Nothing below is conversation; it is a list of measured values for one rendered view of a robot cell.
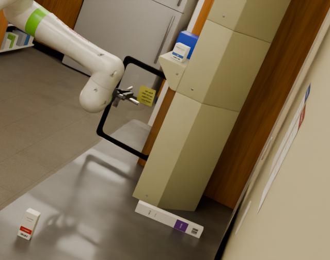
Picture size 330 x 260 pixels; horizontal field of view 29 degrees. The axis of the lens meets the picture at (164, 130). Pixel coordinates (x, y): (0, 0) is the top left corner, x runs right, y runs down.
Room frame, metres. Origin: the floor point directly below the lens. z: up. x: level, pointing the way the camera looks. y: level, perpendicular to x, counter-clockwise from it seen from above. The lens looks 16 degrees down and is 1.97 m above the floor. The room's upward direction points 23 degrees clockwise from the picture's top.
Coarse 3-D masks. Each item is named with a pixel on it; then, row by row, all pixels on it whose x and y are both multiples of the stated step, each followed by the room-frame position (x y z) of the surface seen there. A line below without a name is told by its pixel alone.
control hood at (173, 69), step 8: (160, 56) 2.45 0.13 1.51; (168, 56) 2.52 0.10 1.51; (168, 64) 2.44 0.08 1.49; (176, 64) 2.44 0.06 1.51; (184, 64) 2.49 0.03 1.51; (168, 72) 2.44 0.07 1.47; (176, 72) 2.44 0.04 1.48; (168, 80) 2.44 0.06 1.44; (176, 80) 2.43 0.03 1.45; (176, 88) 2.43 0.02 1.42
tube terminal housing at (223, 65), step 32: (224, 32) 2.42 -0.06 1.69; (192, 64) 2.43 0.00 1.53; (224, 64) 2.43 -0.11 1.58; (256, 64) 2.52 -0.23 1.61; (192, 96) 2.42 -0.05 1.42; (224, 96) 2.47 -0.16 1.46; (192, 128) 2.42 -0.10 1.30; (224, 128) 2.51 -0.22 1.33; (160, 160) 2.43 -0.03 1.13; (192, 160) 2.46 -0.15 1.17; (160, 192) 2.42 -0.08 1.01; (192, 192) 2.50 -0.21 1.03
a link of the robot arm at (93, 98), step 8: (88, 80) 2.33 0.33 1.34; (88, 88) 2.31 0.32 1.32; (96, 88) 2.30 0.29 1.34; (104, 88) 2.30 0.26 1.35; (80, 96) 2.32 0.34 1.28; (88, 96) 2.30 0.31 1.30; (96, 96) 2.29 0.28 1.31; (104, 96) 2.31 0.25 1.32; (88, 104) 2.29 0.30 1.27; (96, 104) 2.30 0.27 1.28; (104, 104) 2.32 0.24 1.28; (96, 112) 2.32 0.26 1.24
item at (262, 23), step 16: (224, 0) 2.43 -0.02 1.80; (240, 0) 2.42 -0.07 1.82; (256, 0) 2.44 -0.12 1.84; (272, 0) 2.49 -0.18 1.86; (288, 0) 2.53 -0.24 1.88; (208, 16) 2.43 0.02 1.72; (224, 16) 2.42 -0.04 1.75; (240, 16) 2.42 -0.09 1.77; (256, 16) 2.46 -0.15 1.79; (272, 16) 2.51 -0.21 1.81; (240, 32) 2.44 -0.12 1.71; (256, 32) 2.48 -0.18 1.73; (272, 32) 2.53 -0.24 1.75
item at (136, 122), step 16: (128, 64) 2.81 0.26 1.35; (128, 80) 2.80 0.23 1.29; (144, 80) 2.79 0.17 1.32; (160, 80) 2.77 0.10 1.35; (144, 96) 2.78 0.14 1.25; (160, 96) 2.76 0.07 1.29; (112, 112) 2.81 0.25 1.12; (128, 112) 2.79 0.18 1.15; (144, 112) 2.77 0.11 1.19; (160, 112) 2.75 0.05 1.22; (112, 128) 2.80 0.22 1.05; (128, 128) 2.78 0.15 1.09; (144, 128) 2.76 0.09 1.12; (160, 128) 2.75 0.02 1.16; (128, 144) 2.78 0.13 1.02; (144, 144) 2.76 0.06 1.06
